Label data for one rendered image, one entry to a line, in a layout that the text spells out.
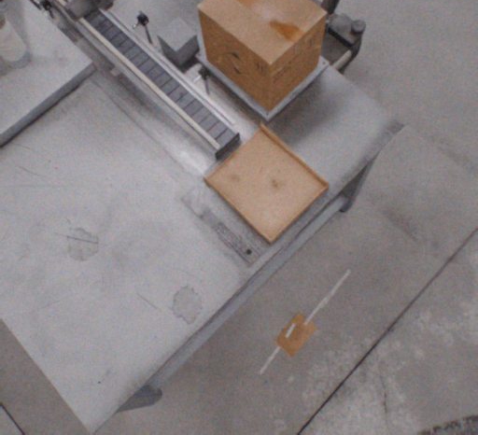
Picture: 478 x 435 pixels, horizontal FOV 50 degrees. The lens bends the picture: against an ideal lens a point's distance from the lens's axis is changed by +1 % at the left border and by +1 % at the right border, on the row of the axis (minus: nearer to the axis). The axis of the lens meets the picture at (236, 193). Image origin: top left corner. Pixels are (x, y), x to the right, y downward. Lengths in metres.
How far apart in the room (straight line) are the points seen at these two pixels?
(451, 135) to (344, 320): 1.07
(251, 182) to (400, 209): 1.09
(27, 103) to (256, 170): 0.79
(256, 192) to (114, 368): 0.66
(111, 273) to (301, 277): 1.05
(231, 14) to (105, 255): 0.81
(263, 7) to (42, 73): 0.79
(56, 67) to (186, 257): 0.80
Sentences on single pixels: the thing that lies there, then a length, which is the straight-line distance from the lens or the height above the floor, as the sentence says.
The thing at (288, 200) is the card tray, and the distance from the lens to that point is 1.61.
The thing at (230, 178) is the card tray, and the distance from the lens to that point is 1.63.
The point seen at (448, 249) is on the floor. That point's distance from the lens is 2.56.
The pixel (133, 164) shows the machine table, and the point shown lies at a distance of 1.71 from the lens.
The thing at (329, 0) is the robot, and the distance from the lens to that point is 2.43.
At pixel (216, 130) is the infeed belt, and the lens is 1.66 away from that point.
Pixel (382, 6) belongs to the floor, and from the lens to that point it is 3.12.
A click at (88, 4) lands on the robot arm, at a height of 1.10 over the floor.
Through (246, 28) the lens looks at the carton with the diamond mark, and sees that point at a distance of 1.56.
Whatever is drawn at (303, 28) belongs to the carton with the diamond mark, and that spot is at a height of 1.12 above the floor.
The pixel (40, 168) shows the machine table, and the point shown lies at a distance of 1.80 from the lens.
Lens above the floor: 2.35
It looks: 70 degrees down
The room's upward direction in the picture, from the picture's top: 9 degrees counter-clockwise
